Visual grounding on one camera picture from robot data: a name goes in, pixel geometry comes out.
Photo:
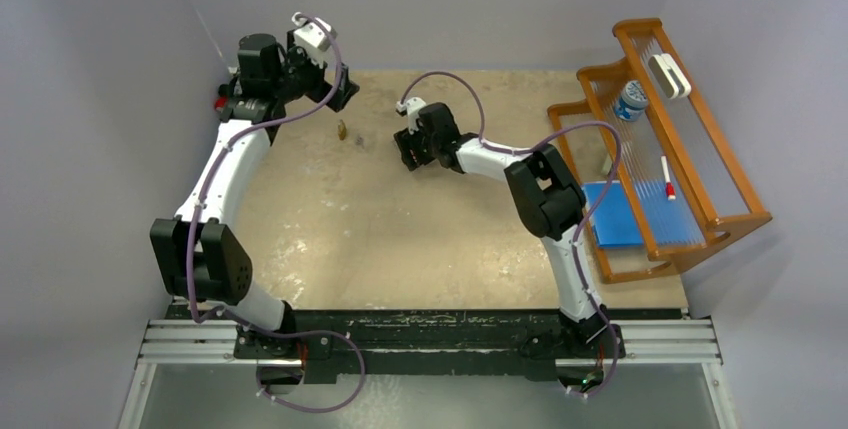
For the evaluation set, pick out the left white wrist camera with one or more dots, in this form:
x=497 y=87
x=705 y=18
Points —
x=314 y=37

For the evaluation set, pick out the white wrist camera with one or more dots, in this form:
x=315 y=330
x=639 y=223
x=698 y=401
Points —
x=410 y=108
x=314 y=37

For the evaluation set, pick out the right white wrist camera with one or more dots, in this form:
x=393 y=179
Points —
x=410 y=108

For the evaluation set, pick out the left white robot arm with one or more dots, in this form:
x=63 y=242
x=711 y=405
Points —
x=198 y=254

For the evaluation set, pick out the white eraser block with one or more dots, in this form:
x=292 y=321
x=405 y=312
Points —
x=669 y=77

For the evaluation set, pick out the blue notebook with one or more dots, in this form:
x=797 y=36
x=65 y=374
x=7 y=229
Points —
x=614 y=224

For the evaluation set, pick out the red white marker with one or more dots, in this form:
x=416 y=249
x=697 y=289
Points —
x=669 y=187

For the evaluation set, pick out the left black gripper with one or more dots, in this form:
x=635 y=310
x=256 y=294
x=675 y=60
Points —
x=323 y=92

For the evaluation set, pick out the aluminium frame rails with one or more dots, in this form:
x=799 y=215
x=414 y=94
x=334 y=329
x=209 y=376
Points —
x=658 y=342

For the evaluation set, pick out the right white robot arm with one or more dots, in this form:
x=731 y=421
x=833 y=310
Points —
x=548 y=199

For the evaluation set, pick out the orange wooden rack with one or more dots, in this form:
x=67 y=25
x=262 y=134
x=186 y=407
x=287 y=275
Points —
x=704 y=169

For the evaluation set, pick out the red emergency button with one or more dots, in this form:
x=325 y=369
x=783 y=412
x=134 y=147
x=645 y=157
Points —
x=224 y=93

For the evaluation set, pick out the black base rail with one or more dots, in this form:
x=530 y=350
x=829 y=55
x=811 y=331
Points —
x=536 y=344

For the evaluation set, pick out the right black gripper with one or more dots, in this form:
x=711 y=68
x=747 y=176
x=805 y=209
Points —
x=407 y=143

